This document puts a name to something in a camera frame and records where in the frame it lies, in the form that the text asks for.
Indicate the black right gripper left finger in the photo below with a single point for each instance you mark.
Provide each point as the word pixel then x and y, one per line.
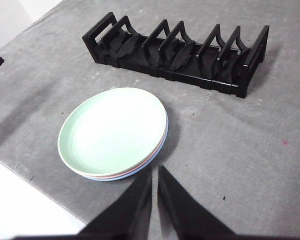
pixel 130 212

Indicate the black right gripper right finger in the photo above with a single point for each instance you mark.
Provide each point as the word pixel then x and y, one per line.
pixel 190 215

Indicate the blue round plate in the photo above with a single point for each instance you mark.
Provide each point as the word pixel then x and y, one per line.
pixel 130 176

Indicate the pink round plate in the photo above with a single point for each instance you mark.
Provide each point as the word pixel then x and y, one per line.
pixel 162 140

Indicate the green round plate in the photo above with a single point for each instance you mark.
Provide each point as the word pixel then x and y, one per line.
pixel 110 130

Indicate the black plastic dish rack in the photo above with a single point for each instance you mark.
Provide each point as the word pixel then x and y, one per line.
pixel 190 72

